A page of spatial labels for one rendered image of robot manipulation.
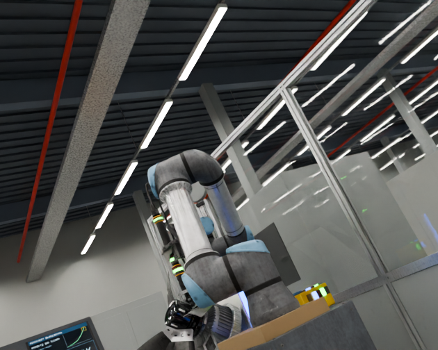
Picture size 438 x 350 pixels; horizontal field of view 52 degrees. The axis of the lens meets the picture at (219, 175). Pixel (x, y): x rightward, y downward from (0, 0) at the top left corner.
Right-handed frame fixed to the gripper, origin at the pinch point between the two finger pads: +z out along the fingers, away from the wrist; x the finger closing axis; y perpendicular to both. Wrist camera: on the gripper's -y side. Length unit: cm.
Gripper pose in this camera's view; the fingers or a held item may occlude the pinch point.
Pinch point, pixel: (167, 251)
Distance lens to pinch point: 207.0
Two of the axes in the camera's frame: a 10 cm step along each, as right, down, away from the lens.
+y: 3.9, 8.7, -3.0
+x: 7.7, -1.3, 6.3
